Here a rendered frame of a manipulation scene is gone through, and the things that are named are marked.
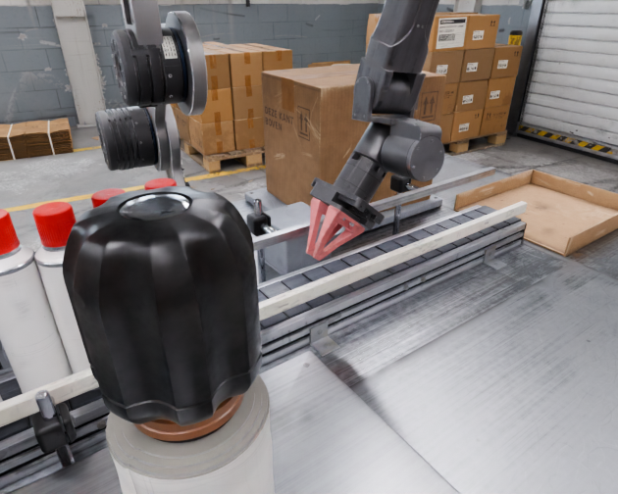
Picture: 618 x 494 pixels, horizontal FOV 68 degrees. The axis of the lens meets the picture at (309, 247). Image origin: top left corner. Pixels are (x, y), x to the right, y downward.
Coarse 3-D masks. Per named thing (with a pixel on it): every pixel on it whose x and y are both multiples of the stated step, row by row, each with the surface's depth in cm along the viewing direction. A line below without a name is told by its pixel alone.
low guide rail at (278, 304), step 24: (504, 216) 83; (432, 240) 73; (360, 264) 66; (384, 264) 68; (312, 288) 61; (336, 288) 64; (264, 312) 58; (48, 384) 46; (72, 384) 46; (96, 384) 48; (0, 408) 43; (24, 408) 44
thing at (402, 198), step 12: (492, 168) 90; (444, 180) 83; (456, 180) 84; (468, 180) 86; (408, 192) 78; (420, 192) 79; (432, 192) 81; (372, 204) 74; (384, 204) 75; (396, 204) 77; (288, 228) 66; (300, 228) 66; (264, 240) 63; (276, 240) 64
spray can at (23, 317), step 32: (0, 224) 40; (0, 256) 41; (32, 256) 43; (0, 288) 41; (32, 288) 43; (0, 320) 43; (32, 320) 44; (32, 352) 45; (64, 352) 49; (32, 384) 47
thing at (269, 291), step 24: (456, 216) 89; (480, 216) 89; (408, 240) 80; (456, 240) 80; (336, 264) 73; (408, 264) 73; (264, 288) 67; (288, 288) 67; (360, 288) 68; (288, 312) 62; (0, 384) 50; (72, 408) 48; (0, 432) 45
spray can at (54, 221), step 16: (48, 208) 42; (64, 208) 42; (48, 224) 41; (64, 224) 42; (48, 240) 42; (64, 240) 42; (48, 256) 42; (48, 272) 42; (48, 288) 44; (64, 288) 43; (64, 304) 44; (64, 320) 45; (64, 336) 46; (80, 336) 46; (80, 352) 47; (80, 368) 48
